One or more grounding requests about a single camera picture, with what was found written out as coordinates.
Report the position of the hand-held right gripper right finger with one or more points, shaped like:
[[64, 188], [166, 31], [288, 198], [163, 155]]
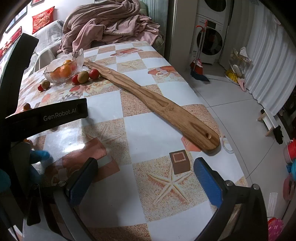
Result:
[[207, 183]]

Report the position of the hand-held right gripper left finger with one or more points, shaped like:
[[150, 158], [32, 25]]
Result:
[[83, 185]]

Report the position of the kiwi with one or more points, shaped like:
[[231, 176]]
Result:
[[45, 84], [82, 77]]

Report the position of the orange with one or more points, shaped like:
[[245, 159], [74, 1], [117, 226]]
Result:
[[65, 71], [55, 74]]

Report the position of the red cherry tomato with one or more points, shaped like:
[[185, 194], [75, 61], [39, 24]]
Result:
[[94, 74], [40, 88], [73, 67], [75, 79]]

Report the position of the clear glass bowl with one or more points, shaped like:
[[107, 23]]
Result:
[[76, 55]]

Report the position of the person's left hand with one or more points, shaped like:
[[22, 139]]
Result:
[[39, 156]]

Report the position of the clear tape roll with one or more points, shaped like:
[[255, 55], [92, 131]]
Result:
[[226, 145]]

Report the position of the long wooden board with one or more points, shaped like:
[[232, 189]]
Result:
[[171, 111]]

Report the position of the pink basket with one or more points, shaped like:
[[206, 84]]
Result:
[[275, 228]]

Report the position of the light grey sofa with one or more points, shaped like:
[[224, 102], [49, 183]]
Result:
[[47, 32]]

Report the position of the pink round toy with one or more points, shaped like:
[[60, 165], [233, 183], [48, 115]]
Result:
[[289, 186]]

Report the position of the blue toy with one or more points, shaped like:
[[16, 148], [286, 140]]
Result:
[[291, 168]]

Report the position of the black sock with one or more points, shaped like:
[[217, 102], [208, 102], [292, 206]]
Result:
[[278, 134]]

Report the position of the small wooden stool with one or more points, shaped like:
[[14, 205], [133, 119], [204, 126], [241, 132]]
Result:
[[268, 120]]

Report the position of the red and white toy bucket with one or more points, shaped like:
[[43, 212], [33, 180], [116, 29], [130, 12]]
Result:
[[291, 151]]

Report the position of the red square cushion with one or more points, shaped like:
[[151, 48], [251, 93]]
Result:
[[42, 18]]

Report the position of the pink slipper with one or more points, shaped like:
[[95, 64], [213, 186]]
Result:
[[242, 83]]

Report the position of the red and blue dustpan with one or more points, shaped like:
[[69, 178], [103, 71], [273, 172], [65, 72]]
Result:
[[200, 77]]

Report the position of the pink blanket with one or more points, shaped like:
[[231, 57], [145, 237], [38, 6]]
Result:
[[111, 20]]

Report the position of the white curtain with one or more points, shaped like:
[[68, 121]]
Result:
[[268, 58]]

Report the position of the white washing machine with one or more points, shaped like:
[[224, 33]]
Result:
[[211, 42]]

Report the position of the white cabinet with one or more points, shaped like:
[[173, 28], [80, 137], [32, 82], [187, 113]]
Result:
[[182, 30]]

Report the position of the white dryer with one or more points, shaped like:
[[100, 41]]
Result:
[[214, 7]]

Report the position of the framed wall picture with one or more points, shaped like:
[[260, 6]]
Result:
[[17, 17]]

